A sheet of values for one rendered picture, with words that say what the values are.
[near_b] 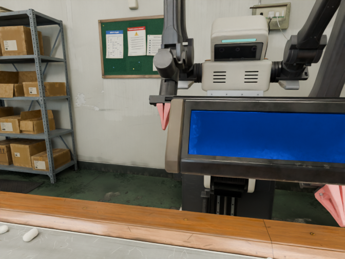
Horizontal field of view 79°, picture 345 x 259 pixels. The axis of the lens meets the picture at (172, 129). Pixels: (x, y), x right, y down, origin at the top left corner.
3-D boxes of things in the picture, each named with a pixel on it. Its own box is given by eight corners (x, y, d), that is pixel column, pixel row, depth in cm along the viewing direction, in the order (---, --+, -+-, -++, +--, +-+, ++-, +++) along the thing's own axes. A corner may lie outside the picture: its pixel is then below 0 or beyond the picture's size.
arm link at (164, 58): (187, 54, 71) (163, 55, 73) (181, 30, 60) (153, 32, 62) (184, 87, 68) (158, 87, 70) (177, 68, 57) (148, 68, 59)
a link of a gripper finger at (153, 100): (168, 127, 60) (172, 96, 62) (145, 126, 62) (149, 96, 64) (173, 132, 67) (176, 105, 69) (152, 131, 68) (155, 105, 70)
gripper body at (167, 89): (180, 100, 62) (183, 78, 63) (148, 100, 64) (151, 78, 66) (184, 109, 68) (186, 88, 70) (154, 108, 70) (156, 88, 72)
